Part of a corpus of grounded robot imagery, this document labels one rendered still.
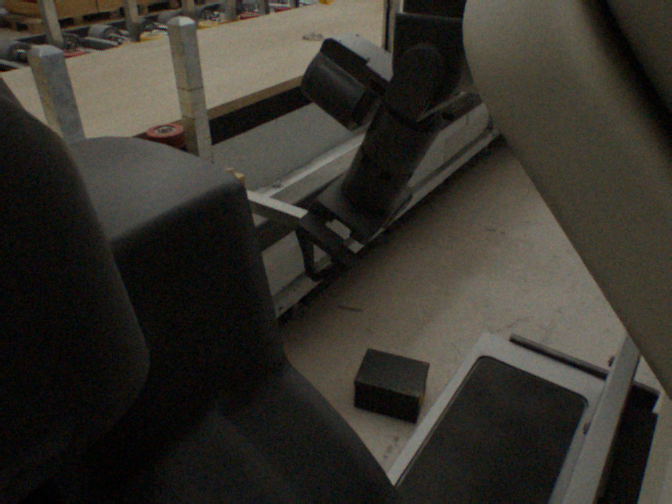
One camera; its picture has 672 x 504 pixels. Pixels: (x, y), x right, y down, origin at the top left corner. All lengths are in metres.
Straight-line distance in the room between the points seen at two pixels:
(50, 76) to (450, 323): 1.58
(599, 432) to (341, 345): 1.67
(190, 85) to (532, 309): 1.59
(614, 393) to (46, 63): 0.79
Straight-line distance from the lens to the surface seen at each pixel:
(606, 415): 0.32
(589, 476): 0.29
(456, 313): 2.12
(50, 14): 2.16
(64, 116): 0.91
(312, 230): 0.51
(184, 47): 1.03
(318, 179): 1.45
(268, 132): 1.57
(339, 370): 1.85
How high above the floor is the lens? 1.32
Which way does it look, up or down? 33 degrees down
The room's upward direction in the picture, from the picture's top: straight up
